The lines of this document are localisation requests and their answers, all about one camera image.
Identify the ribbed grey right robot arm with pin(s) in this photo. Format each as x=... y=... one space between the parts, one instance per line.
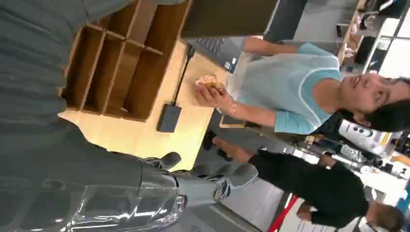
x=29 y=57

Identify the person's hand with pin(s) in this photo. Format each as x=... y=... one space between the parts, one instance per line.
x=209 y=96

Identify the seated person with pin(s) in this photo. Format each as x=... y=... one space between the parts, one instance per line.
x=288 y=86

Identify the black power adapter brick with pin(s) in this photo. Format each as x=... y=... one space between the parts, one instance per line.
x=169 y=118

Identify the standing person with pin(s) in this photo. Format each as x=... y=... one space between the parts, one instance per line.
x=320 y=185

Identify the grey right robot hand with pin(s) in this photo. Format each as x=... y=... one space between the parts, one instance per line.
x=80 y=179

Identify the white robot machine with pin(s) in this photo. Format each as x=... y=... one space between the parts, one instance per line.
x=365 y=136

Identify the wooden compartment card box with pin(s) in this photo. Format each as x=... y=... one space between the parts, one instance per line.
x=128 y=64

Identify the red floor strip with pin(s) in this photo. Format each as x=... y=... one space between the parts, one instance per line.
x=282 y=214

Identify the dark laptop computer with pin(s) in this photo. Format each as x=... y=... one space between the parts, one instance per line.
x=224 y=19

